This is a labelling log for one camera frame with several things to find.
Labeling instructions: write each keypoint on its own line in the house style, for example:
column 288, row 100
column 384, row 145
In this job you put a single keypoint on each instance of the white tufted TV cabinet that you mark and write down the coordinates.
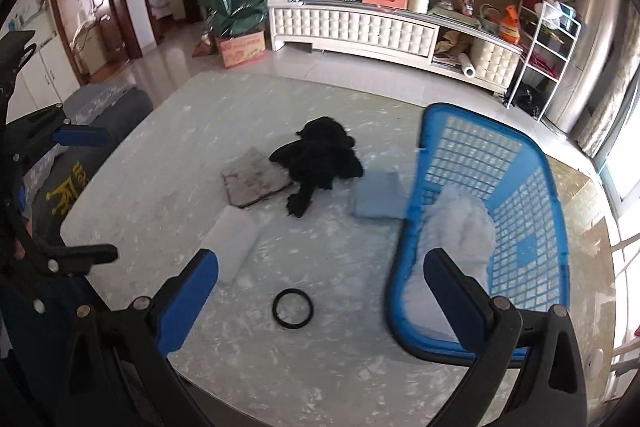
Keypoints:
column 350, row 29

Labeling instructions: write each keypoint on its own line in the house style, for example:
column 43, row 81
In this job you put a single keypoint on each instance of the grey towel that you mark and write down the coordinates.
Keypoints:
column 250, row 179

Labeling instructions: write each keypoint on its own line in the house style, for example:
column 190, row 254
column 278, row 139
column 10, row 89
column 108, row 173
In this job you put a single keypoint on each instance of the black plush toy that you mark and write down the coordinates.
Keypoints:
column 320, row 157

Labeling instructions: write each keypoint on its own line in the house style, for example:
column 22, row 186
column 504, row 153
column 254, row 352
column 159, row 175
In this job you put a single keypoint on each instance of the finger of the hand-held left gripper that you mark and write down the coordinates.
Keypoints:
column 75, row 253
column 80, row 137

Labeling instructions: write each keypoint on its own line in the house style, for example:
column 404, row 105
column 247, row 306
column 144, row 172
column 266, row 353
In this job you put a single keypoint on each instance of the orange bottle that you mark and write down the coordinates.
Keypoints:
column 509, row 27

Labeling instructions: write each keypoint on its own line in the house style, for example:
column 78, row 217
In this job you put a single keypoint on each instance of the dark chair with yellow print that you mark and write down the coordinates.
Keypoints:
column 100, row 177

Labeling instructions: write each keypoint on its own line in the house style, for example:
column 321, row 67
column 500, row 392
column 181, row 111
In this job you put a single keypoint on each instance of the white paper roll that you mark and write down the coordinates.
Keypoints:
column 466, row 67

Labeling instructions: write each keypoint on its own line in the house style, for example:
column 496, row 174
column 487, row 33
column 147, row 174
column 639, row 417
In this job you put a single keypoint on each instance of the printed cardboard box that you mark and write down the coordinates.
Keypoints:
column 242, row 49

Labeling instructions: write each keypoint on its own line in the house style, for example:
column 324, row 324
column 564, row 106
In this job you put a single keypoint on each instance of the light blue cloth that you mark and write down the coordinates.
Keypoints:
column 375, row 197

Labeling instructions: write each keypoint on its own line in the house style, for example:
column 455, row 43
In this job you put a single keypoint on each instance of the small wicker basket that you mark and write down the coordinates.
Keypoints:
column 489, row 19

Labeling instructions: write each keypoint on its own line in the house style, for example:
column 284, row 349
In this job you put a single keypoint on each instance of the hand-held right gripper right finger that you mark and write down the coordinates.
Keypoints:
column 452, row 299

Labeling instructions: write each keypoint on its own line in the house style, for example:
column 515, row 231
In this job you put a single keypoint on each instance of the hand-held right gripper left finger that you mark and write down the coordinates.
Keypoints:
column 190, row 299

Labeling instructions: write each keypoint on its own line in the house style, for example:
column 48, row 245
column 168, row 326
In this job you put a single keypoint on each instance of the grey-blue lace chair cover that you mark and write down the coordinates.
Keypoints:
column 97, row 99

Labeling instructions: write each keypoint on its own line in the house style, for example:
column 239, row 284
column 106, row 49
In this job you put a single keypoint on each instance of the white fluffy cloth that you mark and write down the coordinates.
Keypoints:
column 460, row 227

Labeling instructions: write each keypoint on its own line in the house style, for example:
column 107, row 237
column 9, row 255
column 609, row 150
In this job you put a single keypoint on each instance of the black bag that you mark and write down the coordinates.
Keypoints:
column 527, row 99

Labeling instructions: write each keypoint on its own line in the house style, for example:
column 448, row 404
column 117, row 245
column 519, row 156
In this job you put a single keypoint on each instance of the blue plastic basket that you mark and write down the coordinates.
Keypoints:
column 525, row 217

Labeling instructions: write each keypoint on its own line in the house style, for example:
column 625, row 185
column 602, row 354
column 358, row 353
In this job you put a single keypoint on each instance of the patterned beige curtain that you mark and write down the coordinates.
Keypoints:
column 615, row 97

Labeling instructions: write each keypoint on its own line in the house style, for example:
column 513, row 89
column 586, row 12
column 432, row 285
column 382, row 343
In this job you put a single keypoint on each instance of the green plastic bag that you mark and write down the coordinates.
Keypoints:
column 232, row 9

